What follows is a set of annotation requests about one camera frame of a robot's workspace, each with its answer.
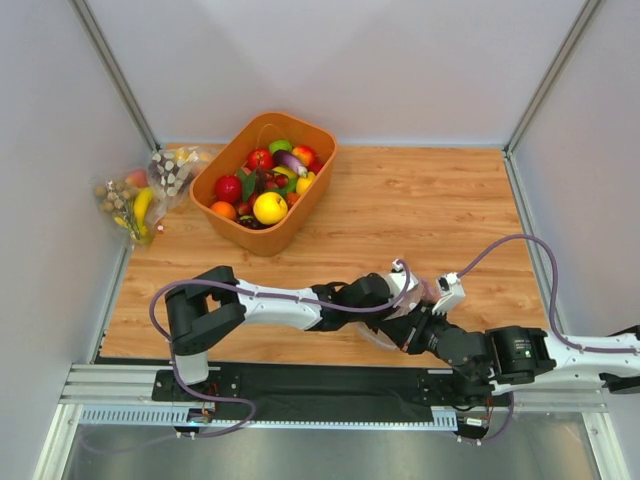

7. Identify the clear bag with banana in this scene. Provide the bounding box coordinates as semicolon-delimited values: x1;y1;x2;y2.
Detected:
92;169;164;246

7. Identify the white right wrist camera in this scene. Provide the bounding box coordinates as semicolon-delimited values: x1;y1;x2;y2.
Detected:
432;272;466;315

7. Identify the purple fake eggplant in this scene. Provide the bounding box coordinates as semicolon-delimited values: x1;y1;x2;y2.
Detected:
272;149;308;178

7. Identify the clear polka dot zip bag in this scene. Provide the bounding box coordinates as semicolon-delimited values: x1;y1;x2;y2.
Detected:
354;277;439;350

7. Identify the red fake apple in basket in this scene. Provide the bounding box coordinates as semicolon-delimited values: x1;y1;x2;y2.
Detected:
246;148;275;171

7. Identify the fake orange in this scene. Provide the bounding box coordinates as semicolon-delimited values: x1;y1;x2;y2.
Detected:
210;201;237;222

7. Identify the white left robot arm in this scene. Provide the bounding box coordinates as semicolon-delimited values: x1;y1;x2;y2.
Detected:
165;263;428;386

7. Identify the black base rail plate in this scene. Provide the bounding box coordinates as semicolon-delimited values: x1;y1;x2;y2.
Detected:
149;359;481;424

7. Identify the red fake apple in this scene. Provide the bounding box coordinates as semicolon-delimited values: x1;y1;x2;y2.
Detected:
246;148;275;171
214;175;243;204

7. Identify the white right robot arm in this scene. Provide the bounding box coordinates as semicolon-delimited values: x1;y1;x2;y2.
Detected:
399;305;639;407

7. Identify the yellow fake lemon in basket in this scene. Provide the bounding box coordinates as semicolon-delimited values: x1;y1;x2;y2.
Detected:
295;172;316;195

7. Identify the orange plastic basket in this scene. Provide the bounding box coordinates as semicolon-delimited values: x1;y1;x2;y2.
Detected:
189;111;340;258

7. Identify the yellow fake lemon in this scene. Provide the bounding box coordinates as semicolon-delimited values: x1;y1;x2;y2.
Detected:
253;192;289;226
295;172;316;195

